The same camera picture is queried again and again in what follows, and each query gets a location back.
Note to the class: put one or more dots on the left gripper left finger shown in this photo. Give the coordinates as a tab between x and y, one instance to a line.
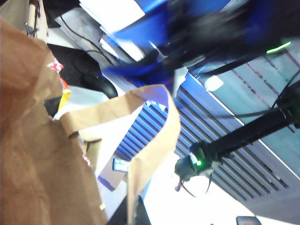
122	218

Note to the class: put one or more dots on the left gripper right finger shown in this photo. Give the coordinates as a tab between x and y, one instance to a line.
143	218

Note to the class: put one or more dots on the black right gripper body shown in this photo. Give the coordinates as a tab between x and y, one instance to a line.
185	170

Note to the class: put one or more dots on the printed brown paper bag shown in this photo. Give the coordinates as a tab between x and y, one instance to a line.
28	140

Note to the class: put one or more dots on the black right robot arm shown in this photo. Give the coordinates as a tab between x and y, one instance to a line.
246	133

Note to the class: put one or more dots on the small cardboard box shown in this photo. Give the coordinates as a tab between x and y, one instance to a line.
112	173

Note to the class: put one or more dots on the blue slatted panel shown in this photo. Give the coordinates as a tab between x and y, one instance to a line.
199	122

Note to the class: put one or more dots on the black device with red mark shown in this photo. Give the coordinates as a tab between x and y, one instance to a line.
247	220

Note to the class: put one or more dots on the black computer mouse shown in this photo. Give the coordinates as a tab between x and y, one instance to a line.
103	85

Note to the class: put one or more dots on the white paper sheet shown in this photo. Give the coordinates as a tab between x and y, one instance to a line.
112	14

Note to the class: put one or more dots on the desk calendar on wooden stand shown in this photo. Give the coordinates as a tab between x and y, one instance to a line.
34	14

